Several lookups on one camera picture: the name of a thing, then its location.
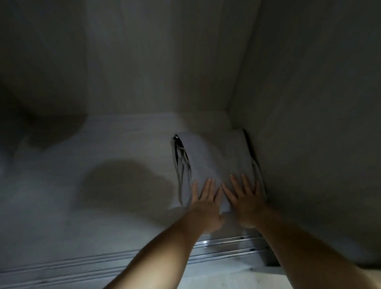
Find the person's left hand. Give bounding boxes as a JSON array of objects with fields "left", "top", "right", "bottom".
[{"left": 183, "top": 177, "right": 227, "bottom": 236}]

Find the person's right hand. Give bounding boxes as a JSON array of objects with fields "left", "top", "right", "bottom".
[{"left": 220, "top": 171, "right": 270, "bottom": 230}]

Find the grey garment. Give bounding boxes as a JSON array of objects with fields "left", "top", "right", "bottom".
[{"left": 171, "top": 127, "right": 269, "bottom": 216}]

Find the grey wardrobe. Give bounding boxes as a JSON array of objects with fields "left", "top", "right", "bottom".
[{"left": 0, "top": 0, "right": 381, "bottom": 289}]

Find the person's left forearm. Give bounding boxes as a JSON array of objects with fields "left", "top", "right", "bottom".
[{"left": 83, "top": 219, "right": 212, "bottom": 289}]

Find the person's right forearm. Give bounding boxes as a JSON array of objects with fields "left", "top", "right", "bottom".
[{"left": 248, "top": 203, "right": 381, "bottom": 289}]

